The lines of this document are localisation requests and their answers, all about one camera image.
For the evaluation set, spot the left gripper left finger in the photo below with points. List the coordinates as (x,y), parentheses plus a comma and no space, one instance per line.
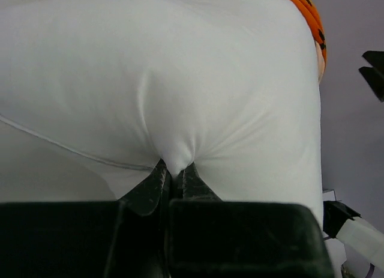
(123,238)

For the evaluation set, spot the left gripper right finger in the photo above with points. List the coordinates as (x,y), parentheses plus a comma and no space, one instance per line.
(212,238)

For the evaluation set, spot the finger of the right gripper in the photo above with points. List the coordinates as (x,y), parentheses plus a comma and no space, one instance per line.
(373,74)

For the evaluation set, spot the orange patterned pillowcase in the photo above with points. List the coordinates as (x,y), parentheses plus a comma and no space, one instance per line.
(315,19)

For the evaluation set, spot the white pillow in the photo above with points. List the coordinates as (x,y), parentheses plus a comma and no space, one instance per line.
(95,92)

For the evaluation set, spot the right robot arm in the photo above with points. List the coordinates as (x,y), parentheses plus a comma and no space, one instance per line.
(340,221)

